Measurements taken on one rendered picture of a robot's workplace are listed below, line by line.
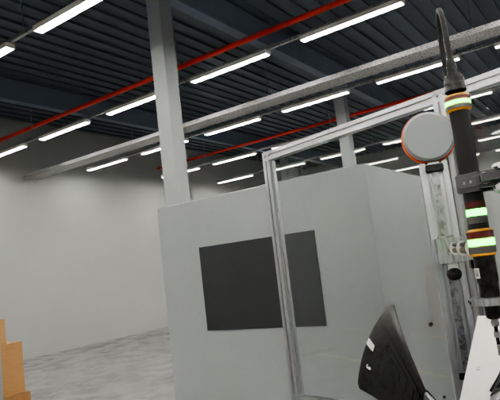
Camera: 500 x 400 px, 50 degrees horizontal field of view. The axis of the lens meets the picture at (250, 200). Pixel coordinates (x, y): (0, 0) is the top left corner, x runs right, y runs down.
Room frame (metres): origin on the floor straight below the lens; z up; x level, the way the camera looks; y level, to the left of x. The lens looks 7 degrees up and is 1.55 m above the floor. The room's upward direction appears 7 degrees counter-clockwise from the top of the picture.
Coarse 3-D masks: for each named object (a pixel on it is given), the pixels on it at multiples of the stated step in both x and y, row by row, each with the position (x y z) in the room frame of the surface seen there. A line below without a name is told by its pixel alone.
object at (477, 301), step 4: (468, 260) 0.99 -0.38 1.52; (472, 260) 0.96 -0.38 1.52; (472, 264) 0.96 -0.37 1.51; (472, 268) 0.96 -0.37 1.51; (476, 280) 0.96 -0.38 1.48; (476, 284) 0.97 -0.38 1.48; (468, 300) 0.96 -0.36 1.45; (472, 300) 0.93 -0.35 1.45; (476, 300) 0.92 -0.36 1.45; (480, 300) 0.92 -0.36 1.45; (484, 300) 0.91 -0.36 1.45; (488, 300) 0.91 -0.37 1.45; (492, 300) 0.91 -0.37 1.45; (496, 300) 0.90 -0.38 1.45; (472, 304) 0.93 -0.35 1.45; (476, 304) 0.92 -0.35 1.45; (480, 304) 0.92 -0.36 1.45; (484, 304) 0.91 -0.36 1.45; (488, 304) 0.91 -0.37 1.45; (492, 304) 0.91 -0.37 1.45; (496, 304) 0.90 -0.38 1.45
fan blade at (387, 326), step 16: (384, 320) 1.25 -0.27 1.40; (384, 336) 1.24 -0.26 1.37; (400, 336) 1.18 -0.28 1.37; (368, 352) 1.30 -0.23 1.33; (384, 352) 1.23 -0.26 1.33; (400, 352) 1.18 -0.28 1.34; (384, 368) 1.23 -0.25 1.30; (400, 368) 1.17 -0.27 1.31; (416, 368) 1.12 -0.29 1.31; (368, 384) 1.30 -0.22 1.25; (384, 384) 1.24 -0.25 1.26; (400, 384) 1.17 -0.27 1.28; (416, 384) 1.12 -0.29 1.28
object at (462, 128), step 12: (456, 120) 0.93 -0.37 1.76; (468, 120) 0.92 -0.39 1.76; (456, 132) 0.93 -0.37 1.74; (468, 132) 0.92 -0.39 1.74; (456, 144) 0.93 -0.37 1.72; (468, 144) 0.92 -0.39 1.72; (456, 156) 0.94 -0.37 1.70; (468, 156) 0.92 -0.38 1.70; (468, 168) 0.92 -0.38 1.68; (480, 192) 0.92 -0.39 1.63; (468, 228) 0.94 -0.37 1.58; (480, 228) 0.92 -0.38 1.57
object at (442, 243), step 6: (438, 240) 1.50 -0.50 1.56; (444, 240) 1.50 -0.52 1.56; (450, 240) 1.49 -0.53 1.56; (456, 240) 1.49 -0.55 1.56; (438, 246) 1.50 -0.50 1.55; (444, 246) 1.50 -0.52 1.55; (438, 252) 1.50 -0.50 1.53; (444, 252) 1.50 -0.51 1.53; (450, 252) 1.50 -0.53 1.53; (438, 258) 1.51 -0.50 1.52; (444, 258) 1.50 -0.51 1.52; (450, 258) 1.50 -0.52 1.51; (456, 258) 1.49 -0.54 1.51; (462, 258) 1.49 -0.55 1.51; (444, 264) 1.59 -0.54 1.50
